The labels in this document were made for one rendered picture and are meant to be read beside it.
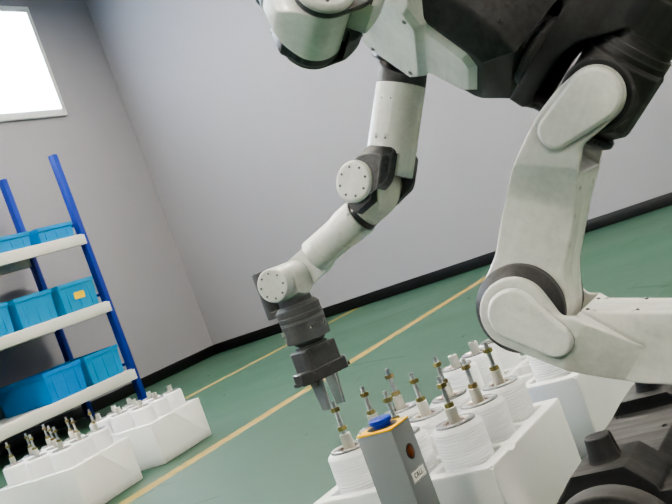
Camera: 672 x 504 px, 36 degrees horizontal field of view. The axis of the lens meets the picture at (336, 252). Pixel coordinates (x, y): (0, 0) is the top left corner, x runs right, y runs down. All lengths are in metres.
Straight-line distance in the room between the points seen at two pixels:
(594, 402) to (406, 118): 0.85
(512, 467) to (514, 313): 0.40
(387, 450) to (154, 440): 2.81
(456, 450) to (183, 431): 2.86
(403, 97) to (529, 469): 0.71
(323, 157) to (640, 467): 7.69
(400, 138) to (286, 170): 7.40
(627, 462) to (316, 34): 0.72
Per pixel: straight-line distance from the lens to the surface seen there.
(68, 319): 7.59
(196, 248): 9.88
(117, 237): 9.41
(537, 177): 1.61
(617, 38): 1.58
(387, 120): 1.87
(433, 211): 8.71
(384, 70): 1.90
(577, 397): 2.36
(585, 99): 1.56
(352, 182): 1.87
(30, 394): 7.45
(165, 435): 4.56
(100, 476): 4.17
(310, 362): 1.99
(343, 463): 2.02
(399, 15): 1.59
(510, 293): 1.61
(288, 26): 1.35
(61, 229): 7.85
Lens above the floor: 0.64
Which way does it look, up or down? 1 degrees down
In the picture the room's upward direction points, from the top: 20 degrees counter-clockwise
